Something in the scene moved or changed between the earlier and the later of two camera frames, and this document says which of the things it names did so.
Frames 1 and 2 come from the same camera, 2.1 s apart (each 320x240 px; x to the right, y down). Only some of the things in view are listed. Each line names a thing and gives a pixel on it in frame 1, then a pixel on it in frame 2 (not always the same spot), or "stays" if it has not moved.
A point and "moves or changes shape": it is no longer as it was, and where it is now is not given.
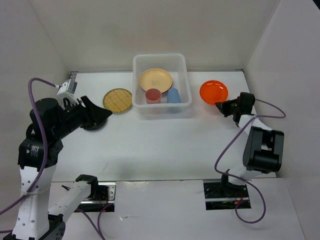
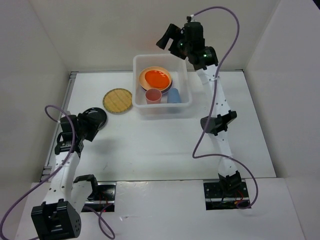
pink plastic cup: x=153 y=96 stays
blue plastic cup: x=173 y=96 stays
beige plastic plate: x=156 y=78 stays
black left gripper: x=92 y=111 -> x=92 y=129
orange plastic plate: x=213 y=91 moves or changes shape
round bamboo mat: x=118 y=100 stays
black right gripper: x=223 y=106 -> x=172 y=32
